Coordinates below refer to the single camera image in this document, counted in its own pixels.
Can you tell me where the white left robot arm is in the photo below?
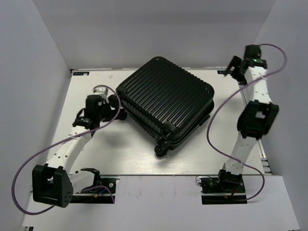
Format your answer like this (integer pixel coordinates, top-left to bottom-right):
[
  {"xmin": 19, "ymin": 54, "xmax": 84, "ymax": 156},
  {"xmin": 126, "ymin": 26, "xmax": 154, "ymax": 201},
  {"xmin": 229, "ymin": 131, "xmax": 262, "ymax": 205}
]
[{"xmin": 32, "ymin": 93, "xmax": 119, "ymax": 207}]

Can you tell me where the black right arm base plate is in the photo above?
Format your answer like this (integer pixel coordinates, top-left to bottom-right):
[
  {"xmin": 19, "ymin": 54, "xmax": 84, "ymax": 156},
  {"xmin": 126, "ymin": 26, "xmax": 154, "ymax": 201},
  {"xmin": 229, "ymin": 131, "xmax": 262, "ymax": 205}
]
[{"xmin": 195, "ymin": 176, "xmax": 247, "ymax": 205}]

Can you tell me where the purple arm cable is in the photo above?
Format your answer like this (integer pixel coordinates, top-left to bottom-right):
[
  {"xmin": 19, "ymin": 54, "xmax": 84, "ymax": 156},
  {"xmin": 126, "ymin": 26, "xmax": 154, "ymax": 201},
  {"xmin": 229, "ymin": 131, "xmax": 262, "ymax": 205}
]
[
  {"xmin": 11, "ymin": 84, "xmax": 121, "ymax": 215},
  {"xmin": 206, "ymin": 43, "xmax": 288, "ymax": 201}
]

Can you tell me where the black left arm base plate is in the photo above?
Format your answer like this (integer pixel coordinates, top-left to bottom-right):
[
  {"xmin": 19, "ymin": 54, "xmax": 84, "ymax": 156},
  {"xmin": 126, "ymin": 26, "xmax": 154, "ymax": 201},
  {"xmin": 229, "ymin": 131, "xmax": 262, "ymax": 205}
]
[{"xmin": 70, "ymin": 176, "xmax": 121, "ymax": 204}]

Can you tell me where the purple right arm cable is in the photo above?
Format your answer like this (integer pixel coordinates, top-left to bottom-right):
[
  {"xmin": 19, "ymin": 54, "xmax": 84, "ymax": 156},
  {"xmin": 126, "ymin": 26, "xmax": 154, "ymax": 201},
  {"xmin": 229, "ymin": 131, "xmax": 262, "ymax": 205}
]
[{"xmin": 206, "ymin": 43, "xmax": 288, "ymax": 201}]

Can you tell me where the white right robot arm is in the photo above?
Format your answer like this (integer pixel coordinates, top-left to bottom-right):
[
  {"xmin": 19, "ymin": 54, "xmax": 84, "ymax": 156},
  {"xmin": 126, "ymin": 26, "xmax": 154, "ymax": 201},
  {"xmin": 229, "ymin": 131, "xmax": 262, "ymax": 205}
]
[{"xmin": 217, "ymin": 45, "xmax": 279, "ymax": 192}]

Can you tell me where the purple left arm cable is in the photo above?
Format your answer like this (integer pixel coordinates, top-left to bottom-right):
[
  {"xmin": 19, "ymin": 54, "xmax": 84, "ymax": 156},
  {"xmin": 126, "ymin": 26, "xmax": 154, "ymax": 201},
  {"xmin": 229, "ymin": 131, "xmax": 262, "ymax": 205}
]
[{"xmin": 11, "ymin": 84, "xmax": 121, "ymax": 215}]

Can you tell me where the black suitcase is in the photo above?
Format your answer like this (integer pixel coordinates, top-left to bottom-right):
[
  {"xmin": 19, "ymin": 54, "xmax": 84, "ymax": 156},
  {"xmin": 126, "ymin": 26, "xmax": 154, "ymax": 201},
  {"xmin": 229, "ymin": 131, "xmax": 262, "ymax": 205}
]
[{"xmin": 108, "ymin": 56, "xmax": 215, "ymax": 157}]

